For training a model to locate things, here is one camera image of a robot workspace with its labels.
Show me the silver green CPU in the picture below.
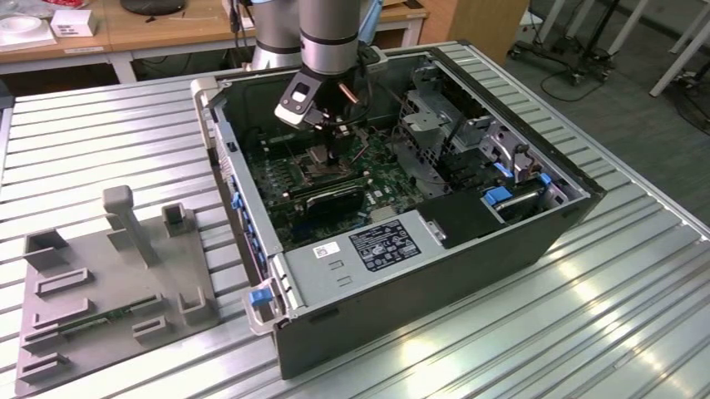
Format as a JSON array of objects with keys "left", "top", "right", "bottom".
[{"left": 307, "top": 145, "right": 334, "bottom": 167}]

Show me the CPU socket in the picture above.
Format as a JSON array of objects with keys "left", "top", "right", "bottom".
[{"left": 292, "top": 145, "right": 352, "bottom": 187}]

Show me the black plastic drive cover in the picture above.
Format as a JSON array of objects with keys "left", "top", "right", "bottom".
[{"left": 415, "top": 193, "right": 503, "bottom": 249}]

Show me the silver metal drive cage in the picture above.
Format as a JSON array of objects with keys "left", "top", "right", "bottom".
[{"left": 396, "top": 62, "right": 490, "bottom": 142}]

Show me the green motherboard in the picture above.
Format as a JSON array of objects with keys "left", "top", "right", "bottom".
[{"left": 247, "top": 124, "right": 426, "bottom": 253}]

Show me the black graphics card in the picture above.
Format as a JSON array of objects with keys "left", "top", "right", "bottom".
[{"left": 303, "top": 185, "right": 367, "bottom": 221}]

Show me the wooden cabinet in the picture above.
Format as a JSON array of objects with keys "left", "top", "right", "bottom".
[{"left": 447, "top": 0, "right": 527, "bottom": 67}]

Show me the wooden desk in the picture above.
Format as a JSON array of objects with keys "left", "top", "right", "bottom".
[{"left": 0, "top": 0, "right": 431, "bottom": 84}]

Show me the black power supply label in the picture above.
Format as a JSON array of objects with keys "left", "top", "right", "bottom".
[{"left": 347, "top": 219, "right": 422, "bottom": 273}]

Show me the black monitor base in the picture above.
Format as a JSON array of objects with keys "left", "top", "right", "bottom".
[{"left": 120, "top": 0, "right": 187, "bottom": 16}]

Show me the grey power supply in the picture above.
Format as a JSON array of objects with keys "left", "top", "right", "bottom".
[{"left": 271, "top": 209, "right": 447, "bottom": 323}]

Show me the black wheeled stand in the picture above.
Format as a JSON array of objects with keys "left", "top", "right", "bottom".
[{"left": 509, "top": 0, "right": 621, "bottom": 86}]

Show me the dark grey PC case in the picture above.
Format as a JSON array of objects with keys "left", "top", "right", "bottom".
[{"left": 190, "top": 40, "right": 607, "bottom": 382}]

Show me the white cardboard box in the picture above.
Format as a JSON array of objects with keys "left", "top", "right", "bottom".
[{"left": 49, "top": 10, "right": 99, "bottom": 39}]

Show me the white round plastic dish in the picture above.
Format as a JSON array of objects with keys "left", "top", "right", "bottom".
[{"left": 0, "top": 14, "right": 56, "bottom": 47}]

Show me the grey parts rack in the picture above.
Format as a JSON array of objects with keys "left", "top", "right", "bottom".
[{"left": 11, "top": 185, "right": 227, "bottom": 396}]

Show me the green RAM stick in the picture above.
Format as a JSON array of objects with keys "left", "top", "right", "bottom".
[{"left": 55, "top": 305, "right": 140, "bottom": 333}]

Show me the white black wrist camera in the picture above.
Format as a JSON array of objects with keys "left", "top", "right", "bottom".
[{"left": 272, "top": 68, "right": 324, "bottom": 126}]

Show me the black hanging cable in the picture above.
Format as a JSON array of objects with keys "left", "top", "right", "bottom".
[{"left": 227, "top": 0, "right": 248, "bottom": 49}]

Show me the white table frame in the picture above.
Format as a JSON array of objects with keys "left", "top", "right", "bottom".
[
  {"left": 647, "top": 0, "right": 710, "bottom": 99},
  {"left": 535, "top": 0, "right": 650, "bottom": 57}
]

